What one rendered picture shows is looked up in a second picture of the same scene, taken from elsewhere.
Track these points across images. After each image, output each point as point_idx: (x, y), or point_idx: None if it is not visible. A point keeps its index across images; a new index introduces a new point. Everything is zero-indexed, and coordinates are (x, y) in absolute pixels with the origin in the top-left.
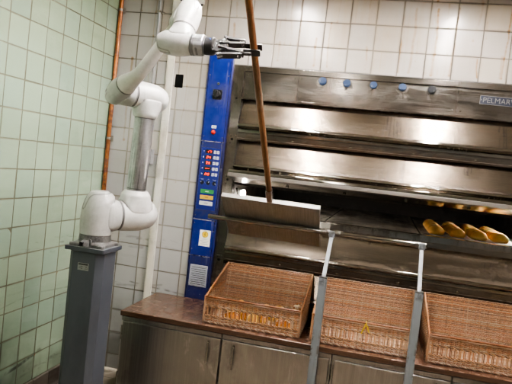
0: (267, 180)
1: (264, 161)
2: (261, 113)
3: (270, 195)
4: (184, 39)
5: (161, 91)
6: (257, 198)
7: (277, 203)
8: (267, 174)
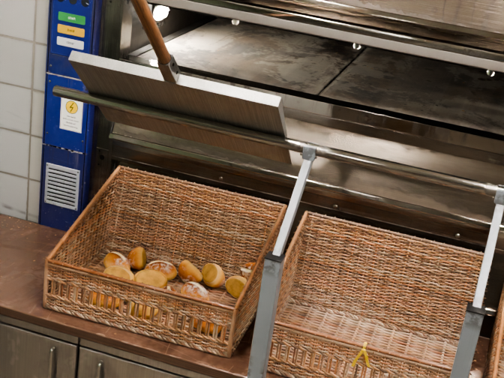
0: (154, 43)
1: (136, 10)
2: None
3: (169, 70)
4: None
5: None
6: (145, 70)
7: (188, 84)
8: (151, 32)
